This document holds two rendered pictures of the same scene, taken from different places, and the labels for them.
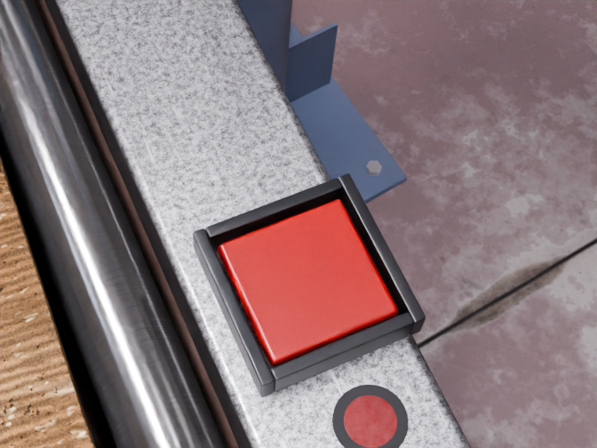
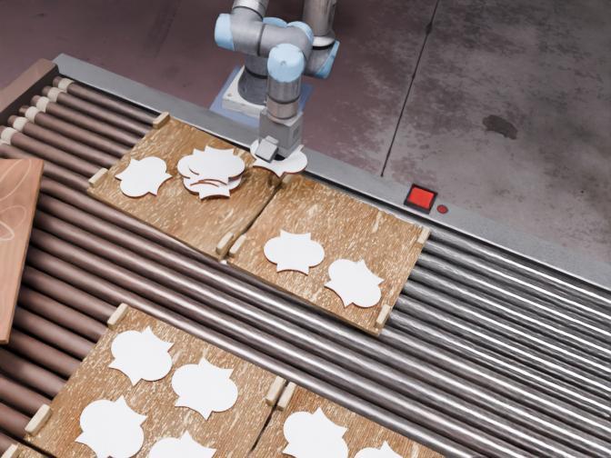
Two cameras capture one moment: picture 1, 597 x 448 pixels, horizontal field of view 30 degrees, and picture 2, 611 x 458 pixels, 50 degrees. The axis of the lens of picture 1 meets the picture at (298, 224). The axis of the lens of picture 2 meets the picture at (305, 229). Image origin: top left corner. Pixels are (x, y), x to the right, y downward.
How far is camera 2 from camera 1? 1.44 m
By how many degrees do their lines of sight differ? 25
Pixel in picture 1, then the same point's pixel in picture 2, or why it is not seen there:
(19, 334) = (400, 223)
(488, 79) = not seen: hidden behind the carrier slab
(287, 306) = (423, 202)
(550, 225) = not seen: hidden behind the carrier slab
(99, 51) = (363, 189)
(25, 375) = (405, 226)
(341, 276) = (425, 194)
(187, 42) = (372, 181)
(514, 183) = not seen: hidden behind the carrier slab
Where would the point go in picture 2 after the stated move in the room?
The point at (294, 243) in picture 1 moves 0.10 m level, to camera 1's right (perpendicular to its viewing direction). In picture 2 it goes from (415, 194) to (442, 181)
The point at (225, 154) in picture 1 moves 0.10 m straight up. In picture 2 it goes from (393, 192) to (400, 166)
